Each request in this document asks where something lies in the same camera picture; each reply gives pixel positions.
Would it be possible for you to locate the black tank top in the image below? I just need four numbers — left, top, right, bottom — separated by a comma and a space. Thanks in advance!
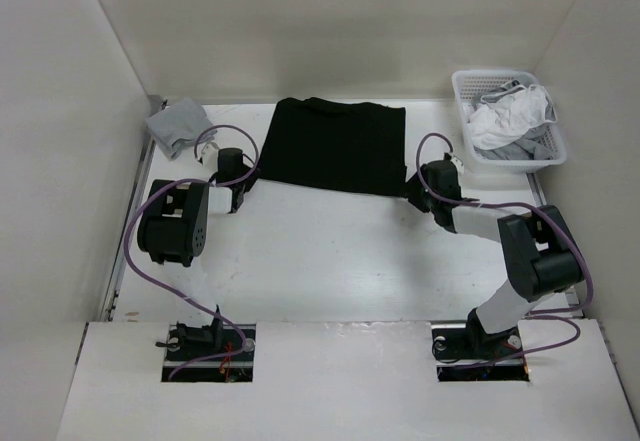
258, 97, 407, 197

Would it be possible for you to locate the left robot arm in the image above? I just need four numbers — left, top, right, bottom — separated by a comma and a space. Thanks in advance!
136, 143, 258, 321

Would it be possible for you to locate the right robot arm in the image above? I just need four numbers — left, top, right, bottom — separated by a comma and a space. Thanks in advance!
405, 158, 585, 358

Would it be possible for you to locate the folded grey tank top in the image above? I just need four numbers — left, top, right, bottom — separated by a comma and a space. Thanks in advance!
146, 98, 217, 161

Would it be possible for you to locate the white tank top in basket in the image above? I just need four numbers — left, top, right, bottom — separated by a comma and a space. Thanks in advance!
467, 80, 556, 151

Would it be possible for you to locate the grey tank top in basket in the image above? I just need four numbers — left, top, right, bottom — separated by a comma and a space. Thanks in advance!
473, 78, 554, 161

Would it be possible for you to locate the white plastic basket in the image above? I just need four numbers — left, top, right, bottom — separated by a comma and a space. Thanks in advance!
451, 69, 567, 174

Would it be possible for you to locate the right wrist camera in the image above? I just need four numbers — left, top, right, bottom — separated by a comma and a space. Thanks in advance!
444, 152, 464, 174

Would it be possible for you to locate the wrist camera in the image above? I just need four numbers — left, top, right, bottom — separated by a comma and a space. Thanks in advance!
444, 152, 464, 174
198, 142, 220, 172

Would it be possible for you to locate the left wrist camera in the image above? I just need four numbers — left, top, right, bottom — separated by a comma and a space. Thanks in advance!
198, 142, 220, 172

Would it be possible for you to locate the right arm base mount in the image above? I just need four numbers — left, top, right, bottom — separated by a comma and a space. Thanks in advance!
431, 324, 529, 382

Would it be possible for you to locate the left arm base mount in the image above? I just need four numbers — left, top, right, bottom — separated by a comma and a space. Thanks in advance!
156, 319, 257, 383

